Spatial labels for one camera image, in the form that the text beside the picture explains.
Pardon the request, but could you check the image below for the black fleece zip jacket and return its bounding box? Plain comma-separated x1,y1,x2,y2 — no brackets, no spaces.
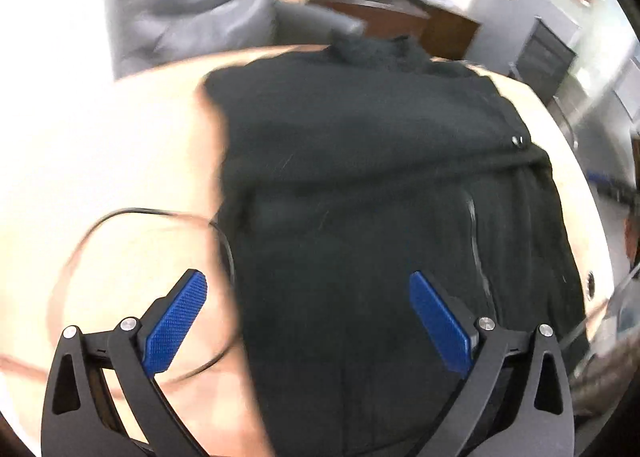
205,38,585,456

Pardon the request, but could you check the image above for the black mesh office chair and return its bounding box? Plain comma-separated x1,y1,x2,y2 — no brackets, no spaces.
509,17,576,106

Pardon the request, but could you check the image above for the dark wooden cabinet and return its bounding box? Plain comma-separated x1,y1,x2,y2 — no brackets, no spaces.
309,0,480,60

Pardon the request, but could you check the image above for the grey leather armchair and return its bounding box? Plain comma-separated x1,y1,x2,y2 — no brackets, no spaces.
107,0,366,78

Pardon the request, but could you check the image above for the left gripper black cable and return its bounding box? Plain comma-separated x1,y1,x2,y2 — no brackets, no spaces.
46,208,241,386

